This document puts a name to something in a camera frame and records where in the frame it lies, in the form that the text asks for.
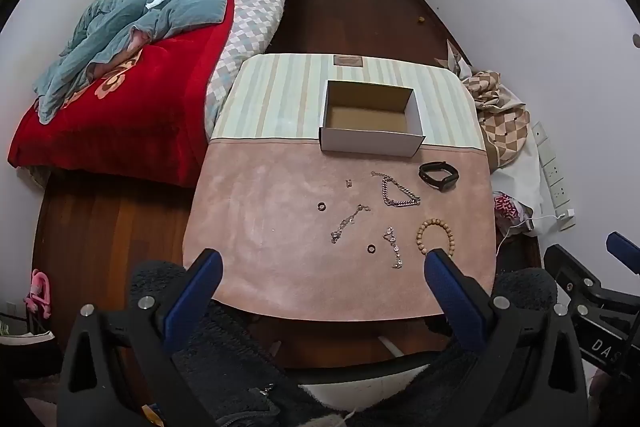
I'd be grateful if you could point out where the white plastic bag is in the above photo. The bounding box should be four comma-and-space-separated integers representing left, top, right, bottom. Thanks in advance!
490, 142, 546, 233

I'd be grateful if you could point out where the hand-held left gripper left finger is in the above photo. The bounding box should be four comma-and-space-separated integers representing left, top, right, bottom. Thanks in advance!
59, 248, 223, 427

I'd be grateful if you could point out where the silver ornament bracelet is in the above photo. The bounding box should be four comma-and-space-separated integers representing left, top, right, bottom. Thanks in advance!
330, 204, 371, 244

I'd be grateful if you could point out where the wooden bead bracelet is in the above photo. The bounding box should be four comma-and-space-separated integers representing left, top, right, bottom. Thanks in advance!
416, 218, 457, 258

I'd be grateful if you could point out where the white cable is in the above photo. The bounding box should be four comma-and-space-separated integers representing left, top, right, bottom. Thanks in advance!
495, 214, 563, 258

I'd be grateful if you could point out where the silver chain necklace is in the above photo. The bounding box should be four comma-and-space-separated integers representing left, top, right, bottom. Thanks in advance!
370, 171, 422, 208

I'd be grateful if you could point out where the red blanket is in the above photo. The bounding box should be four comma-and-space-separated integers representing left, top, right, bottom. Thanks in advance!
7, 0, 281, 188

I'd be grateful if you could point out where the pink plastic object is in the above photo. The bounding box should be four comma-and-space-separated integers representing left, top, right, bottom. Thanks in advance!
25, 269, 53, 320

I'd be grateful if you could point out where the white cardboard box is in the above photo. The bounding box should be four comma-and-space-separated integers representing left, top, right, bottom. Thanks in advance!
319, 80, 427, 156

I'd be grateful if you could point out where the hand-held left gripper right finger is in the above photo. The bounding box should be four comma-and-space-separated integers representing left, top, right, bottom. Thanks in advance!
424, 249, 590, 427

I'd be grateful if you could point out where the silver pendant chain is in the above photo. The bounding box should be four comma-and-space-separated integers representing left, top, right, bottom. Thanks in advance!
382, 226, 405, 270

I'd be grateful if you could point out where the black smart band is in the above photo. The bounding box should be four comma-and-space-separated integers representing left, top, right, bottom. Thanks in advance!
419, 161, 458, 192

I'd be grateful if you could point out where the striped pink table cloth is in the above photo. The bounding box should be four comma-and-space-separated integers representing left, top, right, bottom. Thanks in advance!
182, 53, 498, 323

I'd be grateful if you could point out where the white power strip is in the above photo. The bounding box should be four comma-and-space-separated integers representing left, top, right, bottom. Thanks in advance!
531, 121, 576, 232

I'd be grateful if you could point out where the brown checkered cloth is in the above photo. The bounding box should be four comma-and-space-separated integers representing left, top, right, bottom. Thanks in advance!
435, 39, 531, 172

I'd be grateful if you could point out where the red patterned bag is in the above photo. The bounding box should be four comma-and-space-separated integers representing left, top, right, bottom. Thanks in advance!
494, 192, 533, 235

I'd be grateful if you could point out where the checkered bed sheet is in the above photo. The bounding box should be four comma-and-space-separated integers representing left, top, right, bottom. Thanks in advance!
204, 0, 308, 140

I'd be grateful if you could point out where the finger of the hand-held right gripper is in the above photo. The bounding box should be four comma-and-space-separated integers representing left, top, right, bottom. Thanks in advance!
606, 232, 640, 275
544, 244, 603, 308

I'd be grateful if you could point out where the teal quilt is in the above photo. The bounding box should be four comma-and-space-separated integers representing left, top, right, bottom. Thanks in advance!
34, 0, 307, 125

